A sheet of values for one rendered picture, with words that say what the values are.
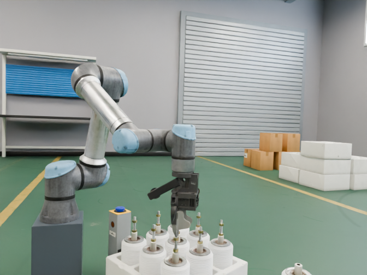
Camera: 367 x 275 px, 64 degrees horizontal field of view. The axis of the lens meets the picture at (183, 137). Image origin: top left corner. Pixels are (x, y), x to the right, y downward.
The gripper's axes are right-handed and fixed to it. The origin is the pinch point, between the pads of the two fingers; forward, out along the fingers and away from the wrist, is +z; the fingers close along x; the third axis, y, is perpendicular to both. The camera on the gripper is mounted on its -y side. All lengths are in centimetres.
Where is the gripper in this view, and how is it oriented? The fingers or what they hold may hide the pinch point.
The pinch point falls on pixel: (175, 232)
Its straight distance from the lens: 101.2
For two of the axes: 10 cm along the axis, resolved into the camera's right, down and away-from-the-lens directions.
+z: -0.3, 10.0, 0.4
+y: 9.8, 0.4, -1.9
